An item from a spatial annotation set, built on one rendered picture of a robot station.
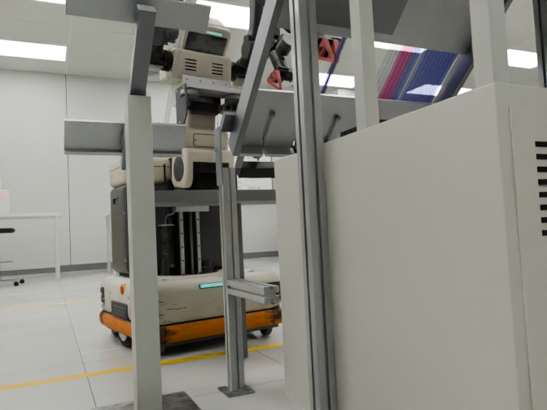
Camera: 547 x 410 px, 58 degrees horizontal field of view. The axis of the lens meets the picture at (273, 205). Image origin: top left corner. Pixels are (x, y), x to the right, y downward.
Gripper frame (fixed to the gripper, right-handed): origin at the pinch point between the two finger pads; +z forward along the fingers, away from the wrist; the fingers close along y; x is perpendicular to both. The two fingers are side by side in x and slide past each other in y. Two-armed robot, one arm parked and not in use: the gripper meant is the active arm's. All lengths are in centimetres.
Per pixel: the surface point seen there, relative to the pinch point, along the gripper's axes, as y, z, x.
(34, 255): -108, -400, 541
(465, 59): 36.3, 13.0, -10.7
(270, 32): -30.8, 16.0, -12.8
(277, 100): -21.2, 12.1, 8.3
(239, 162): -29.3, 15.8, 28.1
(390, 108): 18.5, 12.0, 8.7
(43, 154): -92, -509, 443
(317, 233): -34, 68, 3
